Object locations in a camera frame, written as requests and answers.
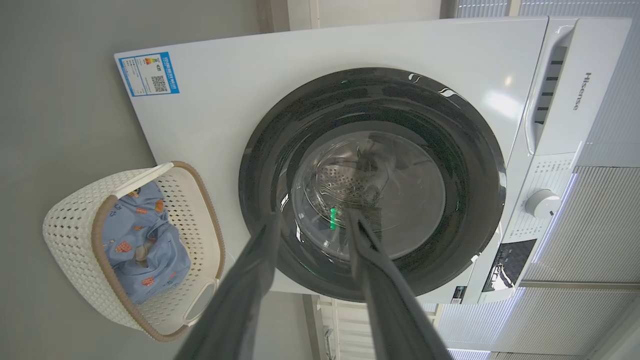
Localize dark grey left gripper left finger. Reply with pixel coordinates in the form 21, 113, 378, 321
174, 212, 282, 360

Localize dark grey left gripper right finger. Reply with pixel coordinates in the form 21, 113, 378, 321
345, 209, 453, 360

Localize blue patterned garment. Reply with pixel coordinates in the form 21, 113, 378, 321
102, 181, 192, 306

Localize beige and orange clothes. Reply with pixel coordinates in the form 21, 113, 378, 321
134, 239, 154, 267

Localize dark round washer door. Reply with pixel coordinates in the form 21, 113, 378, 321
238, 67, 507, 303

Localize washing machine display panel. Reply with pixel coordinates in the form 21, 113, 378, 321
482, 239, 537, 293

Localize white front-load washing machine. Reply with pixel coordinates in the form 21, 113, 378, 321
114, 16, 633, 306

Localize cream perforated laundry basket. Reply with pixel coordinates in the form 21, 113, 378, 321
42, 161, 226, 343

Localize white control knob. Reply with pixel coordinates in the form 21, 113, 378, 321
524, 189, 562, 220

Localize blue energy label sticker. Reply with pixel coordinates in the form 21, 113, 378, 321
118, 52, 180, 97

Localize white detergent drawer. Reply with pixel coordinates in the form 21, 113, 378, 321
525, 19, 633, 156

